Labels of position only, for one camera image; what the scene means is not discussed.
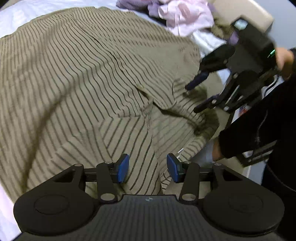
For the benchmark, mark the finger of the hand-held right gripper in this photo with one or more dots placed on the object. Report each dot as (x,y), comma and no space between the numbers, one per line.
(205,104)
(196,80)

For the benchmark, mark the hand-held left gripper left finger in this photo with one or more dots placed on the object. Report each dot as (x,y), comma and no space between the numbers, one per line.
(122,168)

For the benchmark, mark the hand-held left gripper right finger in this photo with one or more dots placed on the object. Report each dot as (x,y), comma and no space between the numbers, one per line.
(172,168)

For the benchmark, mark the olive striped shirt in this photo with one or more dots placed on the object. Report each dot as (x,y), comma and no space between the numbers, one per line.
(81,81)

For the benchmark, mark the person's right hand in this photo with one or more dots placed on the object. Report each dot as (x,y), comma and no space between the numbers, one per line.
(286,62)

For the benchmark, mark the cream padded headboard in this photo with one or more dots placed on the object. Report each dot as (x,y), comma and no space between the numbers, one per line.
(245,9)

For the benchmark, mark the light pink garment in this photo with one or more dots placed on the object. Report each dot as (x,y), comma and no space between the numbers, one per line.
(185,16)

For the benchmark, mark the purple fleece garment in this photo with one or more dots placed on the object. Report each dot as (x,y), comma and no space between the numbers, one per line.
(148,4)

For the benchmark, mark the polka dot bed sheet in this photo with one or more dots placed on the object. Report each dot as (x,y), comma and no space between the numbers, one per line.
(13,16)

